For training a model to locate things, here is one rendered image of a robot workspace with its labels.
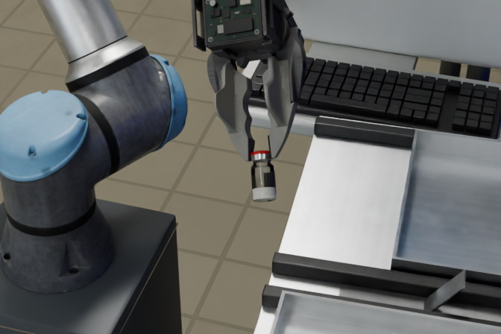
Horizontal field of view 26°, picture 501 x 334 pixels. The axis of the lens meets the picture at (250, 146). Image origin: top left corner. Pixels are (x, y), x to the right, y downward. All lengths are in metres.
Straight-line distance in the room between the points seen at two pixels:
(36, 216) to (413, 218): 0.48
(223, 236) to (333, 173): 1.22
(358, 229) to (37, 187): 0.40
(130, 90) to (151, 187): 1.44
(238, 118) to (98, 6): 0.44
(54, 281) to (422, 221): 0.48
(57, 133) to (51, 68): 1.98
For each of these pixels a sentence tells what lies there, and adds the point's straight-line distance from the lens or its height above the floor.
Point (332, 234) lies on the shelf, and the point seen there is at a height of 0.88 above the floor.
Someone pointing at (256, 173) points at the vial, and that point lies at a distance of 1.00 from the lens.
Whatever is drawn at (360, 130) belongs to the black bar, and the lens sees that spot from 1.51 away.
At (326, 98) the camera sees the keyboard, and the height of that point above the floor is 0.83.
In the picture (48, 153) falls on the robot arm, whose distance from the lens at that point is 1.32.
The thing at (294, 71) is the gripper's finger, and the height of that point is 1.24.
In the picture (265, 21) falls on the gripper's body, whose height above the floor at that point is 1.30.
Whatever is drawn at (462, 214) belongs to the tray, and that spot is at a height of 0.88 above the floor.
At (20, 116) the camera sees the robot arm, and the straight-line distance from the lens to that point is 1.36.
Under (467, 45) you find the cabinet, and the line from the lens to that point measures 1.82.
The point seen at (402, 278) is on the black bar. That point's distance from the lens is 1.29.
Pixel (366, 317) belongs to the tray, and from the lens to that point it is 1.25.
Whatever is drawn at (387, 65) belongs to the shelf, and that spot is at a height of 0.80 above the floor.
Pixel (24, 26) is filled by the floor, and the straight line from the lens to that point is 3.52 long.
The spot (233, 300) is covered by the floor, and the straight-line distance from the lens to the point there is 2.51.
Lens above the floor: 1.80
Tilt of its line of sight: 38 degrees down
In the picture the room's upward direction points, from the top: straight up
